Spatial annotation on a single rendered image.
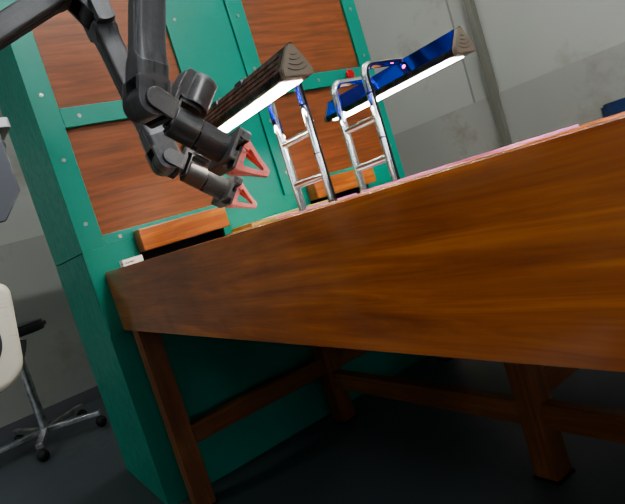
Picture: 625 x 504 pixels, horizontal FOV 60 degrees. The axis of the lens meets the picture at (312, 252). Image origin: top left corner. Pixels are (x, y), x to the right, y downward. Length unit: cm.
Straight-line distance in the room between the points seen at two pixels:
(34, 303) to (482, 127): 304
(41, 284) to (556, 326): 348
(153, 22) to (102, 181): 87
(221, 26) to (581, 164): 180
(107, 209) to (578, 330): 151
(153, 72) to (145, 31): 7
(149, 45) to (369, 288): 58
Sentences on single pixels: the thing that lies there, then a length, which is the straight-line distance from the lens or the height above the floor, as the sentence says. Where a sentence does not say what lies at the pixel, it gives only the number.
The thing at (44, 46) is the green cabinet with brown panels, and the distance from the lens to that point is 190.
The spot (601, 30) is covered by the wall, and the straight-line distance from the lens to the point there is 343.
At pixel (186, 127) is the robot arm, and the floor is 96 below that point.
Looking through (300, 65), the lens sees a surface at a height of 106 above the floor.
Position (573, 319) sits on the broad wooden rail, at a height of 62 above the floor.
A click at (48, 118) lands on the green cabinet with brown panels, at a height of 125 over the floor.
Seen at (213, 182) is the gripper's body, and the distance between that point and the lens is 135.
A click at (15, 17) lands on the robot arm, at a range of 139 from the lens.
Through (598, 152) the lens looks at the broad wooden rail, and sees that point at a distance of 43.
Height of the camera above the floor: 77
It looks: 5 degrees down
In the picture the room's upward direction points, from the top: 17 degrees counter-clockwise
